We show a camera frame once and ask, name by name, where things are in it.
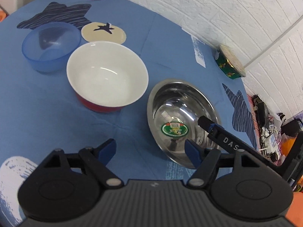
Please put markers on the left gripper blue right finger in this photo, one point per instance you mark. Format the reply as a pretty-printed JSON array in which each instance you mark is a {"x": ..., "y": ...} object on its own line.
[{"x": 194, "y": 152}]

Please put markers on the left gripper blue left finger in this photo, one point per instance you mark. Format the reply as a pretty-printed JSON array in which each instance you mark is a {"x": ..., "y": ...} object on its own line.
[{"x": 106, "y": 151}]

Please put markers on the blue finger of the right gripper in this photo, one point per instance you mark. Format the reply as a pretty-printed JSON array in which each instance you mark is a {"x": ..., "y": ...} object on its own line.
[{"x": 209, "y": 126}]

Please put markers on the stainless steel bowl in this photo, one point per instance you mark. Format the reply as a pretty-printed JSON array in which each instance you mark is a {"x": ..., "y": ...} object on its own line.
[{"x": 173, "y": 109}]

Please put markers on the red bowl white inside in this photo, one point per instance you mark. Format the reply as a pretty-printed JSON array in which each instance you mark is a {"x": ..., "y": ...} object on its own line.
[{"x": 106, "y": 76}]

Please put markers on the translucent blue plastic bowl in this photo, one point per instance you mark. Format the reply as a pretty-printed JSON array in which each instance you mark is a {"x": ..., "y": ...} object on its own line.
[{"x": 48, "y": 47}]

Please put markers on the orange bag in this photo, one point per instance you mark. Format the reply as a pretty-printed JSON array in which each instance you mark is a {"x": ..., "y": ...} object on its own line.
[{"x": 287, "y": 145}]

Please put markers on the black kettle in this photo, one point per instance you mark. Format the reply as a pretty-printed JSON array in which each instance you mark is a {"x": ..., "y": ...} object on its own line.
[{"x": 292, "y": 128}]

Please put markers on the green gold patterned bowl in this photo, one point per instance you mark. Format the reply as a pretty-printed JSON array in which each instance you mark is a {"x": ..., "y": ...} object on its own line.
[{"x": 229, "y": 63}]

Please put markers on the blue star-patterned tablecloth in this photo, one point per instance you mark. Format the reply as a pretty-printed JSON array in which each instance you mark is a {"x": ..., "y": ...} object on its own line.
[{"x": 40, "y": 112}]

